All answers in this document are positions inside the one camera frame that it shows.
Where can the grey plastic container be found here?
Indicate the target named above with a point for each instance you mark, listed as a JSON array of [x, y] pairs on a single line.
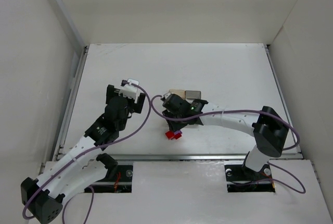
[[191, 95]]

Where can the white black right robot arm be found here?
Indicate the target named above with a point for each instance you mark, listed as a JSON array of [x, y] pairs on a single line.
[[269, 133]]

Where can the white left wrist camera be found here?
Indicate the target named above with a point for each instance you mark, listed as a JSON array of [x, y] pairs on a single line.
[[128, 89]]

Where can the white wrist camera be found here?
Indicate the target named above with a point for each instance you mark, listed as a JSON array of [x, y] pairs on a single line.
[[166, 95], [128, 89]]

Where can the aluminium rail front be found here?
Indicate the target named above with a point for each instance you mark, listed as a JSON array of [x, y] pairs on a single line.
[[161, 157]]

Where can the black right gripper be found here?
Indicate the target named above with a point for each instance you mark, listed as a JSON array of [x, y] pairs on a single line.
[[179, 124]]

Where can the aluminium rail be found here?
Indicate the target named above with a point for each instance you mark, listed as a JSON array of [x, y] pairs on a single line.
[[65, 118], [161, 157], [299, 152]]

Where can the red lego brick assembly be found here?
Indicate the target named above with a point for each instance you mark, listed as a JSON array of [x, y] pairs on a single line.
[[171, 136]]

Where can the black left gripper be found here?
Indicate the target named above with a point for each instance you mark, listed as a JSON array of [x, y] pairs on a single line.
[[111, 94]]

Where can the wooden tray container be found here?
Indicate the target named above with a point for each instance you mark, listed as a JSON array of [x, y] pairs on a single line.
[[180, 93]]

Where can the aluminium rail left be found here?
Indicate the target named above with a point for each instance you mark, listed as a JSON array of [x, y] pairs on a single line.
[[65, 118]]

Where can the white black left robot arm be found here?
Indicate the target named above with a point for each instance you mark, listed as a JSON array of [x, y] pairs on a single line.
[[48, 195]]

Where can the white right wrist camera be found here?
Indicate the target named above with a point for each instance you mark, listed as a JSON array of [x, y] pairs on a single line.
[[166, 95]]

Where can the aluminium rail right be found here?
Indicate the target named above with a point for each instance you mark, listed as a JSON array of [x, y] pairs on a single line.
[[299, 152]]

